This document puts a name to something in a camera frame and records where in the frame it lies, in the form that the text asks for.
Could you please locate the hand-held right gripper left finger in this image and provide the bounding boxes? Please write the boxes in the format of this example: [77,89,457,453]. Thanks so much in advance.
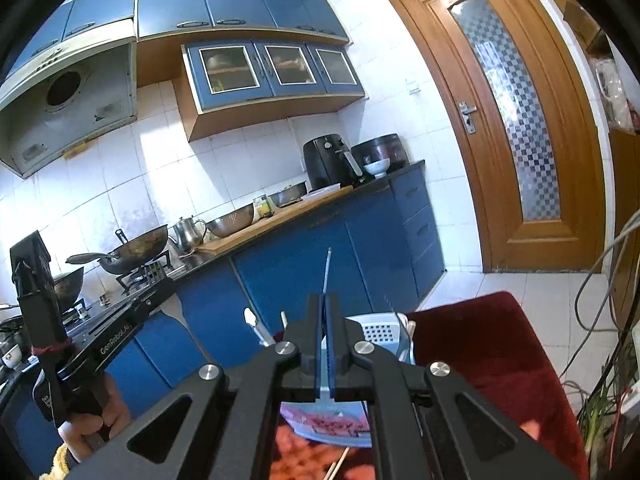
[65,294,326,480]

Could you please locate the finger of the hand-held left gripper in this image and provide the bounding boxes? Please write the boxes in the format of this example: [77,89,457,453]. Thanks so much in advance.
[127,275,177,321]

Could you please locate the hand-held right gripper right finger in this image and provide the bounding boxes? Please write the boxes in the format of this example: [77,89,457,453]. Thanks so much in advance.
[327,294,581,480]

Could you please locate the metal spatula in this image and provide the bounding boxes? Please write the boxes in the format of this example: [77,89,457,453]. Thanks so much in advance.
[160,290,216,366]

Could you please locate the white perforated plastic basket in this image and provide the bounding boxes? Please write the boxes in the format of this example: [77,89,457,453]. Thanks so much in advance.
[345,312,416,361]

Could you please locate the blue plastic utensil basket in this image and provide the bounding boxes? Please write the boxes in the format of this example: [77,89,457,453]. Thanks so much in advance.
[279,340,418,448]

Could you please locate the thin metal utensil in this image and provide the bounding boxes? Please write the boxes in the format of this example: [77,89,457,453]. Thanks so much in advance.
[320,246,336,411]

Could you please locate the person's left hand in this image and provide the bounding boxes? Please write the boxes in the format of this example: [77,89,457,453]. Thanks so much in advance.
[56,380,133,466]

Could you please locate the black gas stove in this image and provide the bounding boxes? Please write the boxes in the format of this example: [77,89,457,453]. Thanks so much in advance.
[60,260,176,321]

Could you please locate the dark wok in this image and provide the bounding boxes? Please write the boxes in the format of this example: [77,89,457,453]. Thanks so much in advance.
[66,224,169,276]

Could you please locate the small dark pan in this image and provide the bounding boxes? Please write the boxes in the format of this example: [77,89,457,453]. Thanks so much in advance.
[50,266,86,311]

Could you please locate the steel pitcher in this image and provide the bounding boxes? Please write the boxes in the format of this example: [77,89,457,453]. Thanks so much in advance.
[172,216,207,255]

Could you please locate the blue base cabinets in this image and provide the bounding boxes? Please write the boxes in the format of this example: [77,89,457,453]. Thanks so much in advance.
[0,160,446,480]

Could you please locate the steel colander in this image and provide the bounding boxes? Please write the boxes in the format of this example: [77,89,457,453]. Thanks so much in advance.
[205,203,256,238]

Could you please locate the red patterned cloth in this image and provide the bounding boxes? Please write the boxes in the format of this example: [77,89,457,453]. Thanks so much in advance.
[270,290,591,480]

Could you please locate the wooden cutting board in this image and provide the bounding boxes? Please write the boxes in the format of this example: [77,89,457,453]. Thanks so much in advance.
[197,185,353,253]

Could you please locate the steel pot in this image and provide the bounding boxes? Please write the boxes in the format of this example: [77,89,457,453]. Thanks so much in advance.
[267,181,308,208]

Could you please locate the black air fryer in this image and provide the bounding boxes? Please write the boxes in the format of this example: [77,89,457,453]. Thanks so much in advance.
[302,134,366,191]

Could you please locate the grey range hood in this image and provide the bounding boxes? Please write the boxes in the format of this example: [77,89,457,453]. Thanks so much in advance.
[0,17,138,178]

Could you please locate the dark rice cooker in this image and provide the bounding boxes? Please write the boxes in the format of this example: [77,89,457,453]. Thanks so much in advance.
[350,133,407,173]

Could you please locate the wooden door with glass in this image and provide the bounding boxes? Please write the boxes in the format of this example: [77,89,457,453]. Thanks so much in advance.
[382,0,608,273]

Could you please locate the wooden shelf unit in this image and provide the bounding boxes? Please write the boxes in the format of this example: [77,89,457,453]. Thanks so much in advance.
[525,0,640,331]

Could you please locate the white plastic bag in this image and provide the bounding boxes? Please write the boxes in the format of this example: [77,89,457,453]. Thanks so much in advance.
[590,55,640,136]

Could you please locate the blue glass-door wall cabinet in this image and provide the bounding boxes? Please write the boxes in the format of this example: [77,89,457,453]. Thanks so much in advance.
[172,40,367,143]

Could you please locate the bundle of cables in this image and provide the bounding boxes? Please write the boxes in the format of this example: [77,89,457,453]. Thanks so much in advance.
[560,205,640,480]

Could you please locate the metal door handle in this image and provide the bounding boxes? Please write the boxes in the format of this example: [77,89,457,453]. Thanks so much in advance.
[459,101,478,135]

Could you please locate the blue upper wall cabinets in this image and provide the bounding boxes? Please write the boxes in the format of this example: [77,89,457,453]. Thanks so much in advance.
[5,0,351,81]

